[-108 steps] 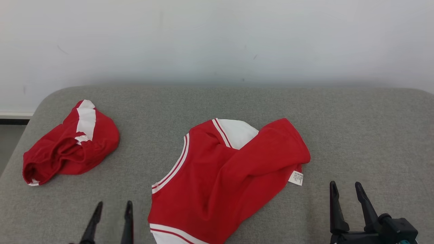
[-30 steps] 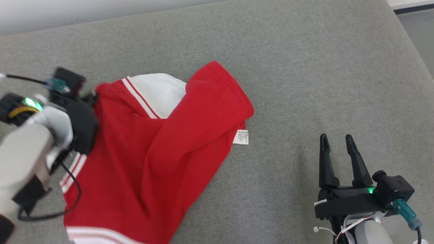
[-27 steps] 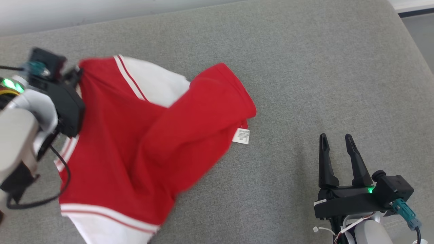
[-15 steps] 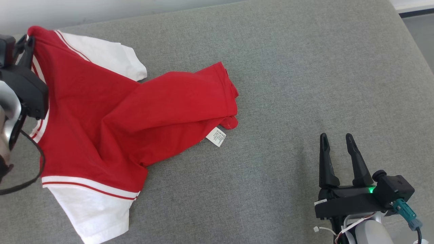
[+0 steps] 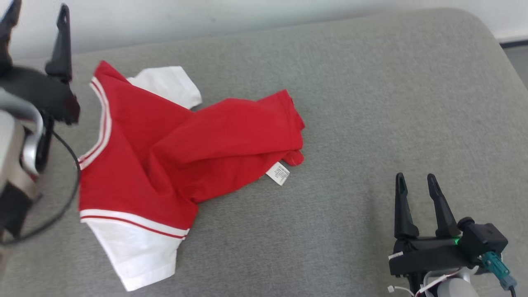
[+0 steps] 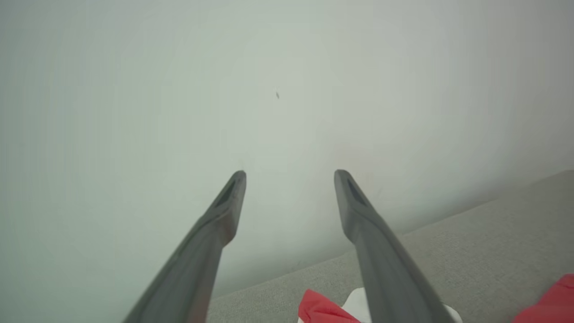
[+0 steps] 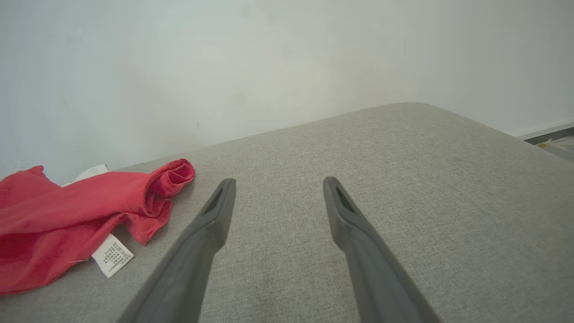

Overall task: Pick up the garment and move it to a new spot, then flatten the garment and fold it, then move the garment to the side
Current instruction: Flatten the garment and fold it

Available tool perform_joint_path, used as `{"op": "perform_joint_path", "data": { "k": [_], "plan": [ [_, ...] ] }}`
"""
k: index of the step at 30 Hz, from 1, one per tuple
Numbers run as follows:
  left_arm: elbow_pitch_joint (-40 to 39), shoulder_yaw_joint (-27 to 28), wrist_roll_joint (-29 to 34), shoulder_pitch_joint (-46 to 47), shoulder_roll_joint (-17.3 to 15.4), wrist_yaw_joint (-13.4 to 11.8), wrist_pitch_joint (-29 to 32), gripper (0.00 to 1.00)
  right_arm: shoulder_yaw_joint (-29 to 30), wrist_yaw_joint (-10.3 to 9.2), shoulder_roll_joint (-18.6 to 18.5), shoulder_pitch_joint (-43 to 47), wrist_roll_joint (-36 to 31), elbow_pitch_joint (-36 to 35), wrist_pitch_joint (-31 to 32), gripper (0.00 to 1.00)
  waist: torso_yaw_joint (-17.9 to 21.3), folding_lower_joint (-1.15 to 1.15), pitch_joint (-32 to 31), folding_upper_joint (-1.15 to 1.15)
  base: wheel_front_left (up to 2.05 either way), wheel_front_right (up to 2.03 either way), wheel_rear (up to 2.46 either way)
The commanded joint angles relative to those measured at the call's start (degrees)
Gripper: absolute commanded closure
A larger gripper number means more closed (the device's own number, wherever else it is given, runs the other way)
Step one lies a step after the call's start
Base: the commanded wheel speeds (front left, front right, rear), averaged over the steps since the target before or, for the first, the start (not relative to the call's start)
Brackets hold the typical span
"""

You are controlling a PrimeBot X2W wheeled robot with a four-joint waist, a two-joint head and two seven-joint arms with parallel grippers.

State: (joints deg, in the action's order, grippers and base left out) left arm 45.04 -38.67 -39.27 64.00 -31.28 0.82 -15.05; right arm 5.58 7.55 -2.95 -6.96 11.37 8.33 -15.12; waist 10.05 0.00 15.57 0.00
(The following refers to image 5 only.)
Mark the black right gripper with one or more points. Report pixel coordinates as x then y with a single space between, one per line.
429 255

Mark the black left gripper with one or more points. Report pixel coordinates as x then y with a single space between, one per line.
45 93

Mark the red t-shirt with white sleeves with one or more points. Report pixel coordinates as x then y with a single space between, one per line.
136 156

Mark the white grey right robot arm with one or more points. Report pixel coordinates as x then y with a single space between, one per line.
453 288

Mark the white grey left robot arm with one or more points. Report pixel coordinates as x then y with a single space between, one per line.
12 156

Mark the grey fabric sofa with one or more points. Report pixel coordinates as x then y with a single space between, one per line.
350 123

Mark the dark baseboard strip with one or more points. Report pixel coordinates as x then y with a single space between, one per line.
515 42

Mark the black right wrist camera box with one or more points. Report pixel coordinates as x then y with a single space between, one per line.
484 241

